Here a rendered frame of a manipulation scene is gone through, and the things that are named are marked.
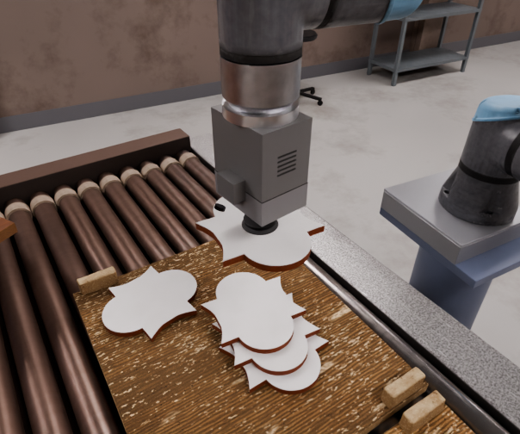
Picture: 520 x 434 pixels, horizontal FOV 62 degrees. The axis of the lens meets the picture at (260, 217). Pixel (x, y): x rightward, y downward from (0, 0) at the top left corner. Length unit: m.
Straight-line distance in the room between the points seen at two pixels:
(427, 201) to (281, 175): 0.60
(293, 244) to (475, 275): 0.50
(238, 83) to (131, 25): 3.36
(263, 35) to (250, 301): 0.39
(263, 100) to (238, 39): 0.05
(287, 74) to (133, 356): 0.43
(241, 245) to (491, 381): 0.40
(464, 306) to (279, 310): 0.57
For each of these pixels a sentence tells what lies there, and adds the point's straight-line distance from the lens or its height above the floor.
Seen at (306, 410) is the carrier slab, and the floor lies 0.94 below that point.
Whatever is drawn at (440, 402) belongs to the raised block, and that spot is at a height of 0.96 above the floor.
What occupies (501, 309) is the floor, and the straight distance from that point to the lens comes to 2.19.
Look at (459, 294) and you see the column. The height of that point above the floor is 0.73.
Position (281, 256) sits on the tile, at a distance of 0.46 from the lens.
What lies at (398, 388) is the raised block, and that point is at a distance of 0.59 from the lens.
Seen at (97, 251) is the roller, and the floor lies 0.92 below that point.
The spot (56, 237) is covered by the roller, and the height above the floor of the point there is 0.92.
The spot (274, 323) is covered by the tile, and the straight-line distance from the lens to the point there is 0.62.
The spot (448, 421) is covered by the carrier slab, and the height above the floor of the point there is 0.94.
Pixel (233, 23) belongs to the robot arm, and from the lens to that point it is 0.38.
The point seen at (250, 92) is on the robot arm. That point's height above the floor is 1.30.
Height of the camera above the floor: 1.44
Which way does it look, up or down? 36 degrees down
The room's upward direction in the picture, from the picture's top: straight up
